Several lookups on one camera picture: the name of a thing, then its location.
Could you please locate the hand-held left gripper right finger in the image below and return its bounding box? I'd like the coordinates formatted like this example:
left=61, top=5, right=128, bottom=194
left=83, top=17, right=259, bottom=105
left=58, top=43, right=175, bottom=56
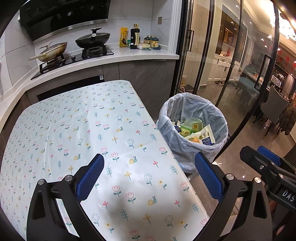
left=194, top=152, right=273, bottom=241

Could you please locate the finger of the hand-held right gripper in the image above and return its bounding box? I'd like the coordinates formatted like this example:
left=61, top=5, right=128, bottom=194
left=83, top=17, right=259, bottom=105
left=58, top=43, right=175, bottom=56
left=256, top=146, right=296, bottom=172
left=240, top=146, right=286, bottom=180

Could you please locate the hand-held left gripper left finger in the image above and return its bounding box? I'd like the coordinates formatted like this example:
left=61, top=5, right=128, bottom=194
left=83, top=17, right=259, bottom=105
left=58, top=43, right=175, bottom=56
left=26, top=153, right=105, bottom=241

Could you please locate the beige printed snack packet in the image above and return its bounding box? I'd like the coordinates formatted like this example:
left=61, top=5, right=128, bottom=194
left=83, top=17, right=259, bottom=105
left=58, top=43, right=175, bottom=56
left=185, top=124, right=216, bottom=146

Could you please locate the green food packet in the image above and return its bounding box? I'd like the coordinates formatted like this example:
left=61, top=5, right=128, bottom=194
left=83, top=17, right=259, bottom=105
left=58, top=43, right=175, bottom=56
left=180, top=117, right=204, bottom=137

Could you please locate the blue waste bin with liner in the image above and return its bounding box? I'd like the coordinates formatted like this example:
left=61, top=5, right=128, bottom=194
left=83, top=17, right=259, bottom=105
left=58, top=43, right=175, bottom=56
left=156, top=93, right=229, bottom=173

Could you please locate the grey dining chair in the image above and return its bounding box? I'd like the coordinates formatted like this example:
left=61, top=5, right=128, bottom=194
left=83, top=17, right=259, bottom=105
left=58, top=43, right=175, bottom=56
left=260, top=86, right=290, bottom=127

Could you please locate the floral tablecloth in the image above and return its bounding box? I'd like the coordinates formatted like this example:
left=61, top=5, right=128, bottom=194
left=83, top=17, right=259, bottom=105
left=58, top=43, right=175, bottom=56
left=0, top=79, right=210, bottom=241

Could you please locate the teal dining chair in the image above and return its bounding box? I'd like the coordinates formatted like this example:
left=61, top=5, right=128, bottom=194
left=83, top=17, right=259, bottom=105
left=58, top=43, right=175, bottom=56
left=236, top=76, right=259, bottom=100

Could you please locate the black built-in oven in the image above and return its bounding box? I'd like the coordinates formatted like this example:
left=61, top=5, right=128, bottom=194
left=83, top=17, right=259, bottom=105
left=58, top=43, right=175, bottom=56
left=36, top=75, right=104, bottom=101

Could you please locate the white sideboard cabinet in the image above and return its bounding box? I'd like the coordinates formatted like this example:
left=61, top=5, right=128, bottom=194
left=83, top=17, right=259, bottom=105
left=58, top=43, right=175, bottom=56
left=214, top=54, right=234, bottom=80

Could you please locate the black framed glass sliding door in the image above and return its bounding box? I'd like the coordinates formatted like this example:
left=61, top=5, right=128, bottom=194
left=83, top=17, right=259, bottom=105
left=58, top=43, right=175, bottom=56
left=176, top=0, right=285, bottom=163

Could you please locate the grey kitchen cabinet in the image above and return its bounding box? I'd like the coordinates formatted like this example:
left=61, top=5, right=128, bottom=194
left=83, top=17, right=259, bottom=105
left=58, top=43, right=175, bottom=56
left=102, top=59, right=176, bottom=116

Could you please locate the black gas stove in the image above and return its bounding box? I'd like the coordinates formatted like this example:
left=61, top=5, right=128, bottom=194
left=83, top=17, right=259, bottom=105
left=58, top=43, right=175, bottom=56
left=31, top=45, right=114, bottom=80

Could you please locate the beige frying pan with lid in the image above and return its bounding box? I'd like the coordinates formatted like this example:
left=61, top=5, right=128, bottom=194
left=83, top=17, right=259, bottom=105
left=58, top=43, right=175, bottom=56
left=30, top=42, right=68, bottom=62

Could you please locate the black wok with lid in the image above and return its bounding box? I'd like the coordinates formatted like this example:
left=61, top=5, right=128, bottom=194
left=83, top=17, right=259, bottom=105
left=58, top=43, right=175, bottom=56
left=75, top=28, right=111, bottom=49

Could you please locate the blue spice jar set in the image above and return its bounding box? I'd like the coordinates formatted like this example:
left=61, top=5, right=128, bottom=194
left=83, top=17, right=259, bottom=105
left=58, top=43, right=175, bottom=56
left=144, top=35, right=162, bottom=50

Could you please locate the yellow food packet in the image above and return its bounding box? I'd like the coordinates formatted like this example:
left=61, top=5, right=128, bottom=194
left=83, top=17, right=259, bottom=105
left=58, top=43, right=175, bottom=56
left=120, top=27, right=128, bottom=48

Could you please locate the dark soy sauce bottle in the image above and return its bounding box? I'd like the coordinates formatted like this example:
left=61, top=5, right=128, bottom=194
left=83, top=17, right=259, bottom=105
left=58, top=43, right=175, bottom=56
left=130, top=24, right=140, bottom=50

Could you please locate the black range hood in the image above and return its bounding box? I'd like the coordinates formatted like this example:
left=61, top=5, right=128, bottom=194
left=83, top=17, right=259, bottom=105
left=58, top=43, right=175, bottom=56
left=18, top=0, right=110, bottom=42

